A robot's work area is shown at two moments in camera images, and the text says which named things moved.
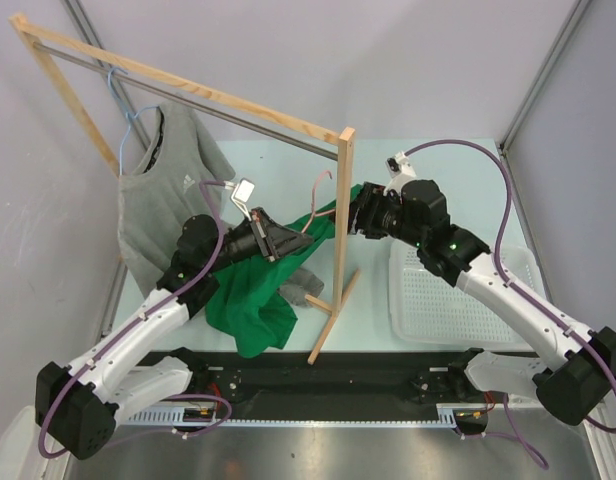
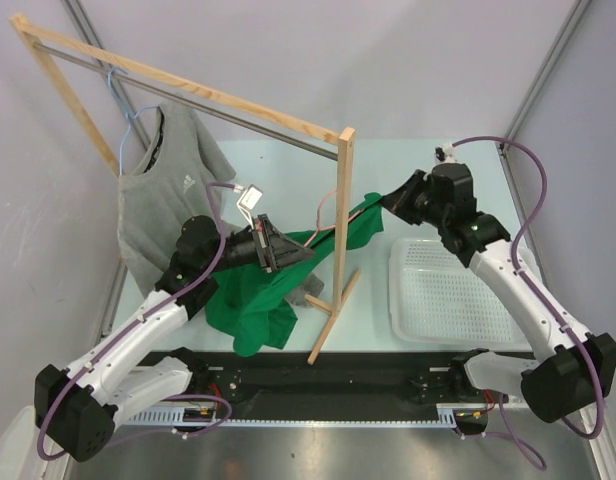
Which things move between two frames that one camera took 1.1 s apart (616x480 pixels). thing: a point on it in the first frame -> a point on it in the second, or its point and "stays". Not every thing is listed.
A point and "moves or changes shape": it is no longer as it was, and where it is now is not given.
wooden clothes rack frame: (32, 32) stays
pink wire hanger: (313, 214) -> (327, 227)
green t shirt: (245, 303) moves or changes shape
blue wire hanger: (128, 118) stays
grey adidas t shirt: (160, 191) stays
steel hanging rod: (189, 101) stays
